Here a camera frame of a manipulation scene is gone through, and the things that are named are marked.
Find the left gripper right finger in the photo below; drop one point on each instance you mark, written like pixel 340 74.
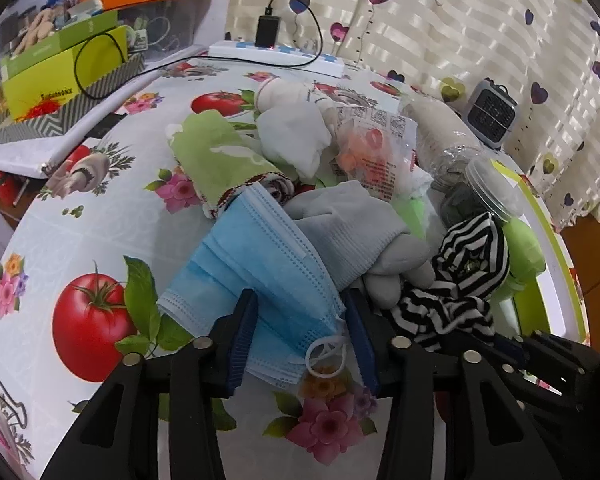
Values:
pixel 361 329

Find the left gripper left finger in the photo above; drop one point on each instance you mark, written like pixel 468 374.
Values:
pixel 232 337

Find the blue surgical face mask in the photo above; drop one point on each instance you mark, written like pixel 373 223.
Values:
pixel 256 245

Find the grey knit glove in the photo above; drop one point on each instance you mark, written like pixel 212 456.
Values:
pixel 362 241

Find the black white striped cloth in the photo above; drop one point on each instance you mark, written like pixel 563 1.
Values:
pixel 470 265

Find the green patterned towel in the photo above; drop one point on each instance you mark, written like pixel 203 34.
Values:
pixel 221 163

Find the plastic bag orange items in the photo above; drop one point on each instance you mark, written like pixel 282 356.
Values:
pixel 377 148

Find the white cloth bundle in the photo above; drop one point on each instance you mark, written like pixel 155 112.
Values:
pixel 296 123

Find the light green microfiber cloth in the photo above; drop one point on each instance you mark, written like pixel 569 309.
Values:
pixel 412 212

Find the white green-edged storage box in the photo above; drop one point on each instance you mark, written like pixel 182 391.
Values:
pixel 554 302

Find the green round lid container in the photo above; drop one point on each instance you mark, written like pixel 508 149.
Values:
pixel 526 260

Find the clear plastic jar beige cloth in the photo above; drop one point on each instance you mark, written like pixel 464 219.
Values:
pixel 460 166

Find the small grey desk fan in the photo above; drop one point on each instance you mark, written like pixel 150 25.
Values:
pixel 490 113

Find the white blue power strip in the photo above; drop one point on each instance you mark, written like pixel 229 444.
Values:
pixel 279 56

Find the chevron patterned tray box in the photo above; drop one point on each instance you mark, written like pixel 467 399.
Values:
pixel 60 122

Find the heart patterned curtain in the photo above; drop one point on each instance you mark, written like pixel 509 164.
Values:
pixel 545 53

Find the yellow-green cardboard box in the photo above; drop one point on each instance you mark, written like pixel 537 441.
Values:
pixel 47 85

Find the black charger plug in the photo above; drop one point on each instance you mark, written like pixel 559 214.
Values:
pixel 267 30

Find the green flat box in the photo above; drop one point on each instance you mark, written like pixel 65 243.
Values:
pixel 43 39

